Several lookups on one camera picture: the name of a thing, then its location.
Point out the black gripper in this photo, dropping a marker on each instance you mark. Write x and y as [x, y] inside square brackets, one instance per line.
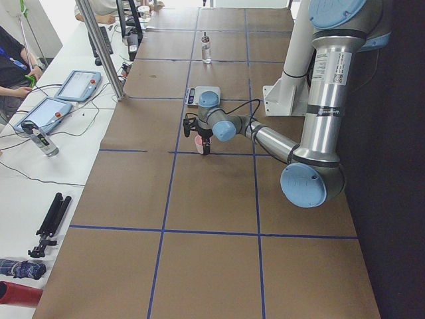
[205, 133]

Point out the pink plastic cup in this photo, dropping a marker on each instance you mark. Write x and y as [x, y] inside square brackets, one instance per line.
[198, 140]

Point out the glass sauce bottle metal spout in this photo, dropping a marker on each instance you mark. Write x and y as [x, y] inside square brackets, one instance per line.
[206, 48]

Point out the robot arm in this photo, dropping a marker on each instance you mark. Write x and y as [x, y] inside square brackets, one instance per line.
[326, 37]

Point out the white digital kitchen scale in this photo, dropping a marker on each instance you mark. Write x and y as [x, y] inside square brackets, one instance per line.
[204, 96]

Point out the brown paper table cover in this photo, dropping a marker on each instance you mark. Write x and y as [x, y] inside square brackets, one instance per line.
[163, 232]

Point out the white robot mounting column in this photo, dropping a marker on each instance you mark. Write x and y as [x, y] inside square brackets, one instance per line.
[289, 96]

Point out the far blue teach pendant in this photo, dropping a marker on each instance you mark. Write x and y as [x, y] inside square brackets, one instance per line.
[79, 86]

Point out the blue teach pendant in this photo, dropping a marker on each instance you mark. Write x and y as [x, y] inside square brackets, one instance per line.
[79, 86]
[47, 114]

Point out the black keyboard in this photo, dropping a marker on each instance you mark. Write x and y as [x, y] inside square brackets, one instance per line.
[106, 40]

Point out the near blue teach pendant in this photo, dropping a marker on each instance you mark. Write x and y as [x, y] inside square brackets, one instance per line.
[47, 114]

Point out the clear water bottle black cap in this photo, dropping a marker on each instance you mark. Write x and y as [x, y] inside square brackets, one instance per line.
[39, 137]

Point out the black tripod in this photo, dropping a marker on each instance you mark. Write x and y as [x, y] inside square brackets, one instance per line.
[50, 225]

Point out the seated person dark shirt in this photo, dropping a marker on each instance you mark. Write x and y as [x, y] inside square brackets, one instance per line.
[17, 66]

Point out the folded blue plaid umbrella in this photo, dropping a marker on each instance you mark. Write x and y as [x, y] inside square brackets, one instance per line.
[22, 269]

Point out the red cylinder tube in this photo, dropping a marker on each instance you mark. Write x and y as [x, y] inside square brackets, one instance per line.
[20, 295]

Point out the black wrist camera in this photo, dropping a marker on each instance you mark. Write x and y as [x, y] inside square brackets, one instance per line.
[189, 125]

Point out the aluminium frame post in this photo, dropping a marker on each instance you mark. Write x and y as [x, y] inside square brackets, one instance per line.
[107, 63]

